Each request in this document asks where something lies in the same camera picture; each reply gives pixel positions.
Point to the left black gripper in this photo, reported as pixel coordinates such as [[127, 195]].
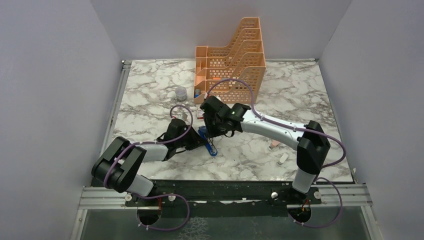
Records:
[[196, 140]]

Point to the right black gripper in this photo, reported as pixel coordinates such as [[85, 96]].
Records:
[[211, 132]]

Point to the pink white small stapler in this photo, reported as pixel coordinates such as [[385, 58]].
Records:
[[274, 145]]

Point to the red white staple box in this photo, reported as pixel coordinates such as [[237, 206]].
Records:
[[200, 114]]

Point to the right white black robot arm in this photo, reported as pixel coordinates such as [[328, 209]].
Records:
[[308, 140]]

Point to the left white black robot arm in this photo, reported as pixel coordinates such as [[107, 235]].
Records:
[[118, 166]]

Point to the clear plastic jar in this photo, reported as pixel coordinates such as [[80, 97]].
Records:
[[181, 93]]

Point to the blue item in organizer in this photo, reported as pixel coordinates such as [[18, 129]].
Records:
[[197, 92]]

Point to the orange plastic file organizer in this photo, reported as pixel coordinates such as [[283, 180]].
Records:
[[234, 73]]

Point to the left aluminium side rail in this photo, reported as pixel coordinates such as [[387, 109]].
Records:
[[126, 68]]

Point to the aluminium front rail frame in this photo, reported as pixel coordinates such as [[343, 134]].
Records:
[[345, 213]]

